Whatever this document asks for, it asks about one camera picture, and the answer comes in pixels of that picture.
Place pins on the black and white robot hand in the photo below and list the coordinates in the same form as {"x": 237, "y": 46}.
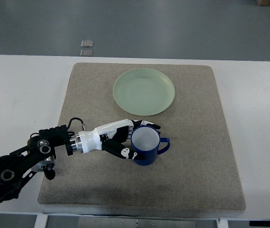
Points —
{"x": 110, "y": 138}

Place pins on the light green plate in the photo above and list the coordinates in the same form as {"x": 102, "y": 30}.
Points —
{"x": 143, "y": 91}

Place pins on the blue mug white inside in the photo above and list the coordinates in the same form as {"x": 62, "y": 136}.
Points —
{"x": 146, "y": 141}

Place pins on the beige felt mat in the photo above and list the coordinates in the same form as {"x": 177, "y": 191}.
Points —
{"x": 197, "y": 174}

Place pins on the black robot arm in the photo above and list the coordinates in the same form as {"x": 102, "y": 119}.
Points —
{"x": 16, "y": 167}

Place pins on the upper metal floor plate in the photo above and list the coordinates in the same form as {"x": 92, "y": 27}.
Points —
{"x": 87, "y": 44}

